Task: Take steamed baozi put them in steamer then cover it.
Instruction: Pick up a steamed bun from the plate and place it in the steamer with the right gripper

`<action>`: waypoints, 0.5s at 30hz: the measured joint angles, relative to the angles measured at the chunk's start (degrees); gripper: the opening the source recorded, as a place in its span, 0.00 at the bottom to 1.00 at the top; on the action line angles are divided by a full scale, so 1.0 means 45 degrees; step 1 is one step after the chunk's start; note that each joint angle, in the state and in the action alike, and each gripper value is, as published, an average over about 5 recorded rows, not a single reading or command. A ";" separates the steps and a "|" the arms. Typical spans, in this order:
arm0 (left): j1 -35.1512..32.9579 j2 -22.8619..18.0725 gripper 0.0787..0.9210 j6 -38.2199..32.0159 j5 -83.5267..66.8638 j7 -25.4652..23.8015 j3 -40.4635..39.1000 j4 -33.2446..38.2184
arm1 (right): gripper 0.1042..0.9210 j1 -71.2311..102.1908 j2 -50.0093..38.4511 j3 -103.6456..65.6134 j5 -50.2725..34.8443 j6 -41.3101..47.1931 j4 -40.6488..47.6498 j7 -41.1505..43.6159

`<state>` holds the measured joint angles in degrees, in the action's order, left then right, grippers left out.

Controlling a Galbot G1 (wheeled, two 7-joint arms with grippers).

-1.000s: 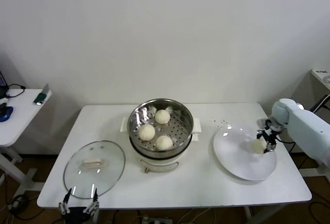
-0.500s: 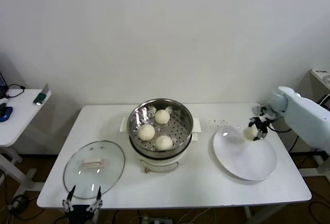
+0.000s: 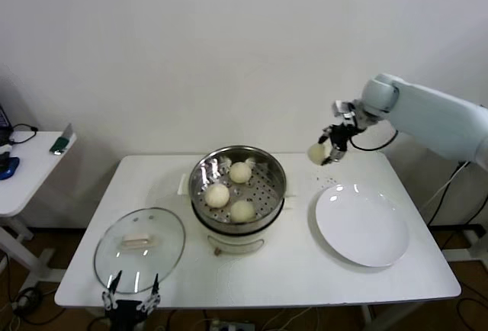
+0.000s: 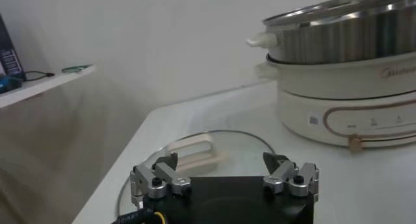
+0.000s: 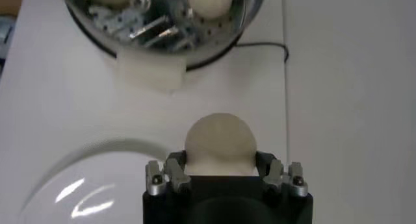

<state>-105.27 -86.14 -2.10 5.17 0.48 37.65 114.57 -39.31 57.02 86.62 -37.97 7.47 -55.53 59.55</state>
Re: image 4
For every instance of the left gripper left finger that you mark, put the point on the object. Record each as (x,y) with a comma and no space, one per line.
(169,175)

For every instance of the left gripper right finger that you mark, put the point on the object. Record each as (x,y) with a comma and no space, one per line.
(281,173)

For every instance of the stainless steel steamer basket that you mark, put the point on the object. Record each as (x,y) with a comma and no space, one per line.
(341,40)

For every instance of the white electric cooker pot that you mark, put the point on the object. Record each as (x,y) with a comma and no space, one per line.
(325,82)

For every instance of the white side table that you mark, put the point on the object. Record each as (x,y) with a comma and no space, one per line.
(48,85)

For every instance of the blue computer mouse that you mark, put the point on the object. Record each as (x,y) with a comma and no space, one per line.
(8,84)

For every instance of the laptop screen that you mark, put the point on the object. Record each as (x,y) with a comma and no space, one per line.
(9,59)

